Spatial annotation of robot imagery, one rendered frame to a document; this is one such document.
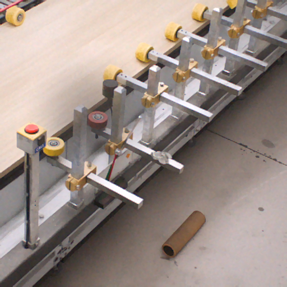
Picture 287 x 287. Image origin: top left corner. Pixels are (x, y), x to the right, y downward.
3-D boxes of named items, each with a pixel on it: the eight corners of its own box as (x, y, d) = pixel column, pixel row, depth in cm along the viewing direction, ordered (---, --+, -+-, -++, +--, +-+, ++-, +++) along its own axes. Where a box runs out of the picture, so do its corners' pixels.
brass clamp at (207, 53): (225, 50, 351) (226, 40, 348) (210, 61, 342) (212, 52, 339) (213, 45, 354) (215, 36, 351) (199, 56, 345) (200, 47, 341)
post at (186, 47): (179, 126, 346) (193, 36, 317) (175, 130, 344) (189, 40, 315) (173, 124, 348) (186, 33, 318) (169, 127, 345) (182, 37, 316)
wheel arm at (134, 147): (183, 172, 293) (184, 164, 291) (179, 176, 291) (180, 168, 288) (95, 129, 310) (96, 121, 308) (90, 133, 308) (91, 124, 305)
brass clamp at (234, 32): (249, 29, 369) (251, 20, 365) (236, 40, 359) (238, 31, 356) (238, 25, 371) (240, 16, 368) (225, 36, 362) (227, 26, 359)
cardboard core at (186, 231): (206, 214, 384) (176, 248, 363) (204, 226, 389) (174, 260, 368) (193, 208, 387) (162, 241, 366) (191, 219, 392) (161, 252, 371)
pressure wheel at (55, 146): (61, 157, 298) (62, 134, 291) (65, 170, 292) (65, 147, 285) (41, 159, 296) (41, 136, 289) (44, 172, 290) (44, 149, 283)
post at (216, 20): (207, 97, 361) (223, 7, 332) (203, 100, 359) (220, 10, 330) (200, 94, 363) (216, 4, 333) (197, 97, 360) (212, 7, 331)
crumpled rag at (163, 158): (175, 157, 294) (175, 152, 293) (166, 165, 290) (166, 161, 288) (156, 148, 298) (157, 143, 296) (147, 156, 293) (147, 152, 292)
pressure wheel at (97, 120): (110, 137, 311) (111, 115, 304) (98, 146, 306) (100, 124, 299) (94, 129, 314) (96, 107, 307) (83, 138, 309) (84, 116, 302)
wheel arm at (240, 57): (267, 69, 339) (269, 62, 337) (263, 72, 337) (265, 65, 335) (174, 31, 359) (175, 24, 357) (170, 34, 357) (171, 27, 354)
